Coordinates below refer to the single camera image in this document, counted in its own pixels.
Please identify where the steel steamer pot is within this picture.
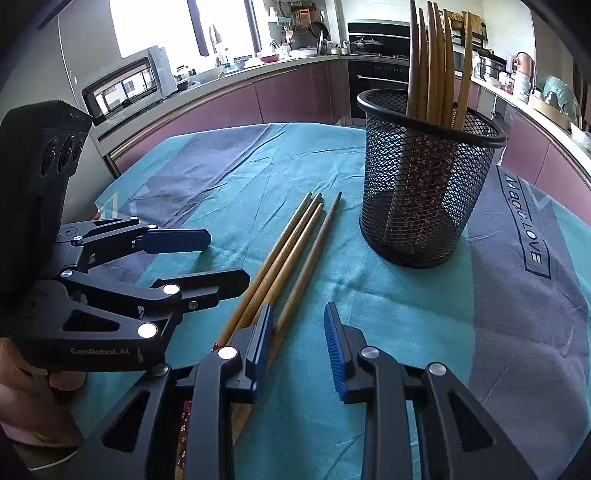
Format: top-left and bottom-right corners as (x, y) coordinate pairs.
(478, 55), (504, 79)

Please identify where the kitchen window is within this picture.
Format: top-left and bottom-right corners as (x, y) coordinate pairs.
(108, 0), (266, 58)

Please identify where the black range hood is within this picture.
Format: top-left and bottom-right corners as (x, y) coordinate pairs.
(347, 21), (411, 58)

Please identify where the black mesh utensil holder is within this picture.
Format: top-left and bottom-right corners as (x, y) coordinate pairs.
(356, 89), (508, 269)

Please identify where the black lidded pot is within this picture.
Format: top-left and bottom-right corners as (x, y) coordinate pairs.
(351, 36), (384, 55)

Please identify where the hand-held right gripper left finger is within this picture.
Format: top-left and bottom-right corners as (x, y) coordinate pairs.
(76, 304), (274, 480)

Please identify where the person's left hand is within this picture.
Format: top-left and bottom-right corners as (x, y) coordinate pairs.
(0, 342), (86, 448)

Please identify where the built-in black oven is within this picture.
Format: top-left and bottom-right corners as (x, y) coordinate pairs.
(347, 59), (481, 121)

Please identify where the pink kettle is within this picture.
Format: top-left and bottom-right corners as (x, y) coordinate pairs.
(513, 52), (536, 79)

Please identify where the blue patterned tablecloth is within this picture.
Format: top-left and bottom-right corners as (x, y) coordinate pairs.
(69, 121), (591, 480)

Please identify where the pink base cabinet run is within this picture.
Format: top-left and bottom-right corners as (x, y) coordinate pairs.
(106, 60), (349, 176)
(455, 78), (591, 195)

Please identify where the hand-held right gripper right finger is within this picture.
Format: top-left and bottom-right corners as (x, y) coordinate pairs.
(323, 302), (539, 480)

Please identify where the white microwave oven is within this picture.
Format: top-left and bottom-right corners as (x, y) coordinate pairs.
(81, 45), (178, 127)

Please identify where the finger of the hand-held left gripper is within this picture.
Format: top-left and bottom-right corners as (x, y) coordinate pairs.
(60, 268), (251, 324)
(58, 216), (212, 273)

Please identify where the green plastic-covered appliance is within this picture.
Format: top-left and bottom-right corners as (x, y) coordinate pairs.
(542, 76), (583, 121)

